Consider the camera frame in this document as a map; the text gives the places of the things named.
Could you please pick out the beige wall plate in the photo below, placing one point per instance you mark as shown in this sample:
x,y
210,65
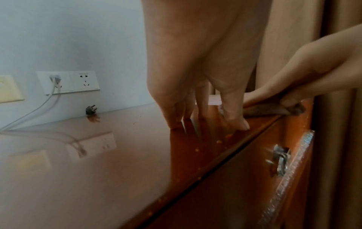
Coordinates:
x,y
10,89

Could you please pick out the brown cleaning cloth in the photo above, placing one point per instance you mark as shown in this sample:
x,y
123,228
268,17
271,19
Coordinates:
x,y
265,109

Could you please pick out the beige curtain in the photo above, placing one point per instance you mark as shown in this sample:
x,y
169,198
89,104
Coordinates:
x,y
336,156

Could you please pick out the person's right hand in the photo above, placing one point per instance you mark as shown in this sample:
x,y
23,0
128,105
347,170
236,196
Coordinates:
x,y
316,67

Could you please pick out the white wall power socket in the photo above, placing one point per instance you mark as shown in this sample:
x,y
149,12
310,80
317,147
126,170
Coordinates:
x,y
84,81

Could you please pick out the black power plug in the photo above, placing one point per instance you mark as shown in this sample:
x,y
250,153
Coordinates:
x,y
91,110

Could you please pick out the person's left hand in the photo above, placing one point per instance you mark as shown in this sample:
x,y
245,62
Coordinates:
x,y
203,44

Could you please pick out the clear bubble wrap strip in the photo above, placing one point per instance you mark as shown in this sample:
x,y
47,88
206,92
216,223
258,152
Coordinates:
x,y
294,163

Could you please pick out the red wooden table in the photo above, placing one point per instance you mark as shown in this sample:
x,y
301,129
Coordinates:
x,y
99,167

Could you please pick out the silver metal latch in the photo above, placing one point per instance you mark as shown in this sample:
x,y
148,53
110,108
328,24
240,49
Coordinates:
x,y
281,158

